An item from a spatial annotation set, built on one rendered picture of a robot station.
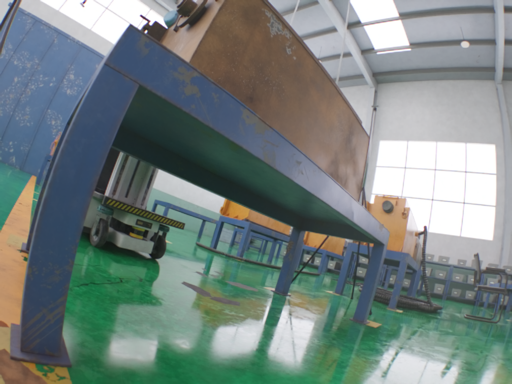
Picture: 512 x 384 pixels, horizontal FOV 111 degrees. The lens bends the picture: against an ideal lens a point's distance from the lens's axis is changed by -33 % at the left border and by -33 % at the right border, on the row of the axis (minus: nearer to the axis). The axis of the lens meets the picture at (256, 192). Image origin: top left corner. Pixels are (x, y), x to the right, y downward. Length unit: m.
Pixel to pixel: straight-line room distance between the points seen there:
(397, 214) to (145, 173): 2.88
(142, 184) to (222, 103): 1.55
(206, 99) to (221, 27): 0.42
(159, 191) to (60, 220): 10.56
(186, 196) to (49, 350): 11.25
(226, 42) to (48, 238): 0.76
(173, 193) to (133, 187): 9.30
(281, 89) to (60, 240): 0.91
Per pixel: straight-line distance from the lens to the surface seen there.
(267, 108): 0.99
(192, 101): 0.55
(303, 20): 11.44
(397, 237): 3.43
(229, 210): 4.93
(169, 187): 11.20
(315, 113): 1.26
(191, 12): 1.11
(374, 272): 1.80
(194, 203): 11.94
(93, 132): 0.47
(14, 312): 0.70
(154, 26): 1.49
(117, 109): 0.48
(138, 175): 2.06
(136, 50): 0.53
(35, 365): 0.54
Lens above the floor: 0.33
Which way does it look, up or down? 11 degrees up
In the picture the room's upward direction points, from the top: 17 degrees clockwise
